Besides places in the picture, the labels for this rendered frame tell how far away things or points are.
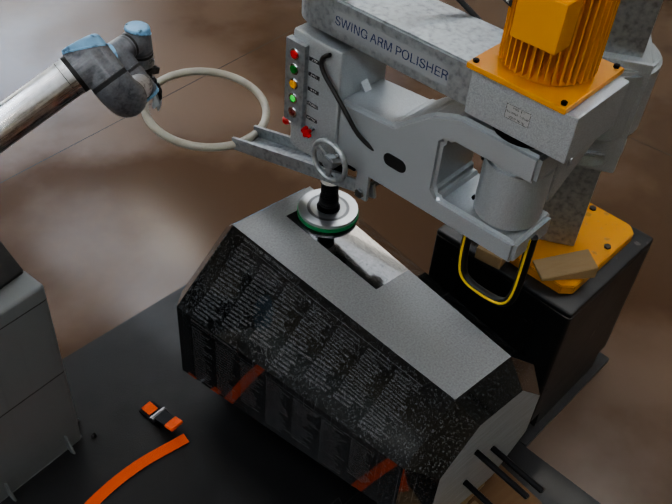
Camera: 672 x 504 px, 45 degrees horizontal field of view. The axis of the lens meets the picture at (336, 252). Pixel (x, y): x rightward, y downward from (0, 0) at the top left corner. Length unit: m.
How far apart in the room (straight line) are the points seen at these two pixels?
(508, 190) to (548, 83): 0.33
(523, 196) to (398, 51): 0.51
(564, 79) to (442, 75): 0.32
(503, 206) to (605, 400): 1.64
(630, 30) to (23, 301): 2.02
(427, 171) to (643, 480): 1.71
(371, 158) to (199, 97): 2.74
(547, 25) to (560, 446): 2.05
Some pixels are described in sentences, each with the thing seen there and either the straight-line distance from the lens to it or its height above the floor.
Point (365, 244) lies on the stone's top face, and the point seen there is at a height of 0.87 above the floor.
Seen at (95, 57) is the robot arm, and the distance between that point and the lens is 2.44.
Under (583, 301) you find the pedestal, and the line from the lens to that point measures 2.99.
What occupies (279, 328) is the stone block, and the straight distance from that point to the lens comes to 2.68.
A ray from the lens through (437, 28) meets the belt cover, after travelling 2.24.
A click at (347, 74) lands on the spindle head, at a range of 2.44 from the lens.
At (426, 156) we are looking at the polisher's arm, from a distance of 2.32.
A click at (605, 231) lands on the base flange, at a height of 0.78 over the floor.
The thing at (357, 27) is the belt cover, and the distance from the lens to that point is 2.30.
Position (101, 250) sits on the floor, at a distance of 4.09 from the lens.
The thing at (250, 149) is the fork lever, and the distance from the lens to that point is 2.99.
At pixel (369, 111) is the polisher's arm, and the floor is 1.43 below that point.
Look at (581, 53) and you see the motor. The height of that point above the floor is 1.85.
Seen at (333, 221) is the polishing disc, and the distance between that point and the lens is 2.84.
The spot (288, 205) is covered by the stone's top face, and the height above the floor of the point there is 0.87.
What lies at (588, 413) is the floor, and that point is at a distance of 3.64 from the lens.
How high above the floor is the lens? 2.75
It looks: 43 degrees down
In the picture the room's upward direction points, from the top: 5 degrees clockwise
